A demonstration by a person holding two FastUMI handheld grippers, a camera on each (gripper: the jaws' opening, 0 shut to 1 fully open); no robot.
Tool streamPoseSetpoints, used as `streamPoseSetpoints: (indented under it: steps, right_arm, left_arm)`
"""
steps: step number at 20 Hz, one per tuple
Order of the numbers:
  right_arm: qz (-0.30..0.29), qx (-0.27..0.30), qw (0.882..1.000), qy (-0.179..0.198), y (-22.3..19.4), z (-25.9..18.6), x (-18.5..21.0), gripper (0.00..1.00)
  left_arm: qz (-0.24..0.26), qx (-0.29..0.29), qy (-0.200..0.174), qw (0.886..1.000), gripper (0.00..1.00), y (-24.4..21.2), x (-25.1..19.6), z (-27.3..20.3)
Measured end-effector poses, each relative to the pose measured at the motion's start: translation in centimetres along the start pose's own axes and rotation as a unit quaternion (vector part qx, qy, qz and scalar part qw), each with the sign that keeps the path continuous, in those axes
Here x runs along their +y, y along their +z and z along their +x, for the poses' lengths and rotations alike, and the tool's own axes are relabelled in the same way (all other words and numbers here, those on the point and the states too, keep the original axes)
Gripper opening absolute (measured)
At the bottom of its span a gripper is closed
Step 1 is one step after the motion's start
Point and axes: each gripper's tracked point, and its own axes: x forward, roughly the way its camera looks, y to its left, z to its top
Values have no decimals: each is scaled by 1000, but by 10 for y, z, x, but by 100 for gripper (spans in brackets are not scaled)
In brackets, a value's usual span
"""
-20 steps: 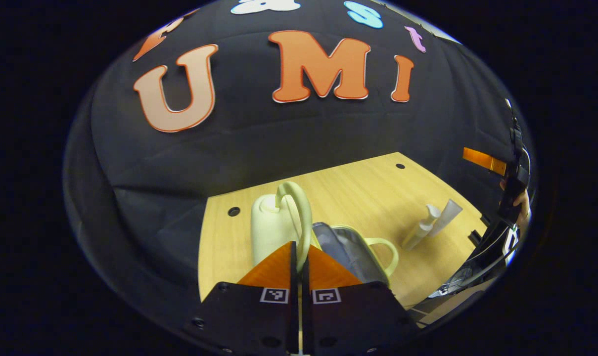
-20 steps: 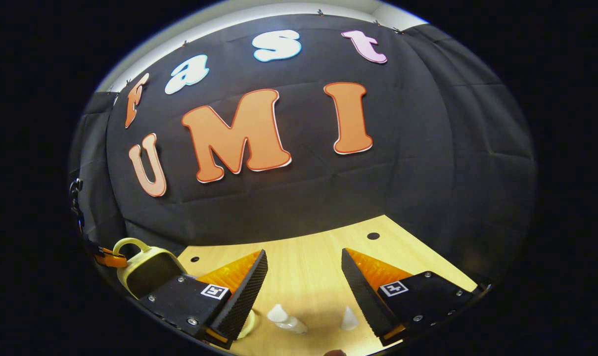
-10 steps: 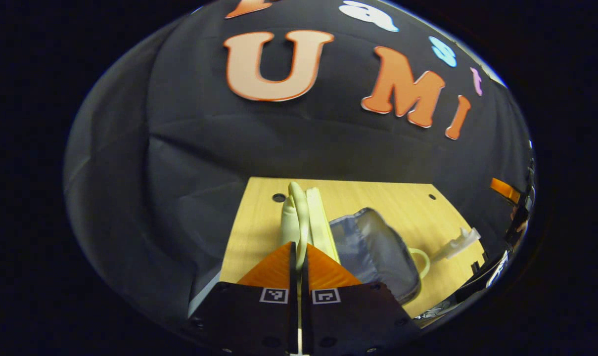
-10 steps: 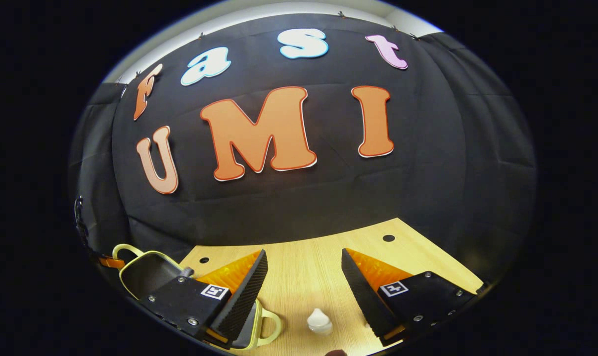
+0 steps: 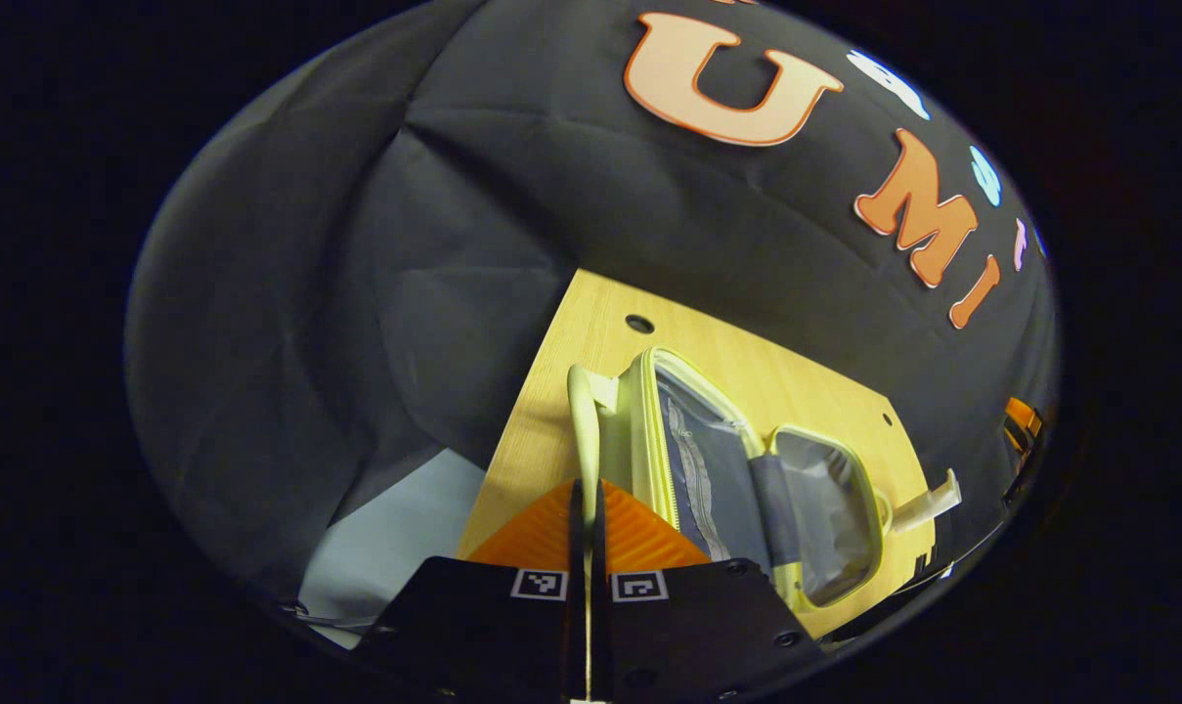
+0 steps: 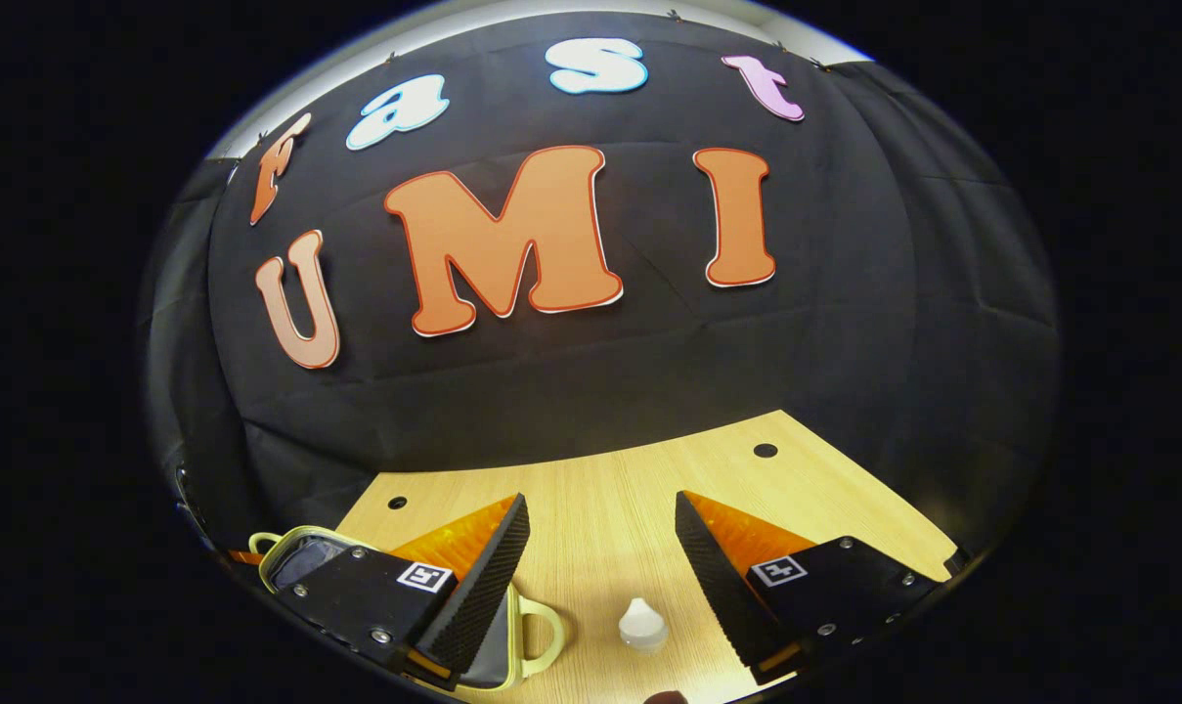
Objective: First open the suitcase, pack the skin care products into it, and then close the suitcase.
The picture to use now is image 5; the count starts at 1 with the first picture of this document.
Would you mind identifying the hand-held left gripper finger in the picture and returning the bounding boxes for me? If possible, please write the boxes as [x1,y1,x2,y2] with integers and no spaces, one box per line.
[354,477,588,704]
[591,477,826,704]

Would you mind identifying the white squeeze tube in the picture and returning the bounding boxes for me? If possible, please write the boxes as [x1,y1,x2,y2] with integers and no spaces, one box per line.
[889,467,963,534]

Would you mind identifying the black backdrop cloth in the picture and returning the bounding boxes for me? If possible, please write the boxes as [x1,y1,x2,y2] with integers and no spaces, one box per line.
[126,0,1061,597]

